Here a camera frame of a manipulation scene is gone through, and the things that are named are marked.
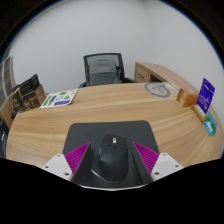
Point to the wooden side desk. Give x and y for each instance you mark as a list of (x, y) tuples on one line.
[(156, 73)]

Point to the small yellow box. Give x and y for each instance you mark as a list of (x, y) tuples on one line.
[(199, 114)]

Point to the black computer mouse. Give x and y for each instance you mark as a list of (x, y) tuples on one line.
[(112, 160)]

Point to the dark grey mouse pad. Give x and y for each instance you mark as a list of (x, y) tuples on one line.
[(110, 128)]

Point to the round grey disc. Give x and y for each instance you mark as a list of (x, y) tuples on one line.
[(156, 90)]

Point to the blue packet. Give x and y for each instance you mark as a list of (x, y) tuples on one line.
[(209, 128)]

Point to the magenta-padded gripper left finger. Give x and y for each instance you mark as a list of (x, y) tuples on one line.
[(76, 159)]

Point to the brown printed cardboard box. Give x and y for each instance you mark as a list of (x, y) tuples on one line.
[(33, 99)]

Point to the black mesh office chair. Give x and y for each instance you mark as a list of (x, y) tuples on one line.
[(104, 71)]

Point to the dark flat cardboard box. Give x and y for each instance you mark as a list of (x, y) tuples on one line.
[(29, 84)]

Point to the white printed leaflet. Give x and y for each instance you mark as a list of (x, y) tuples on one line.
[(59, 98)]

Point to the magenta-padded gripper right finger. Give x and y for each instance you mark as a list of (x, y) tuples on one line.
[(148, 158)]

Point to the purple standing sign card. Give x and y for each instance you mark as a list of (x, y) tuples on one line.
[(206, 96)]

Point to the green packet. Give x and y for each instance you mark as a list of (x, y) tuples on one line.
[(212, 120)]

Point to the orange cardboard box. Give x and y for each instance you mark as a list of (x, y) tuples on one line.
[(186, 97)]

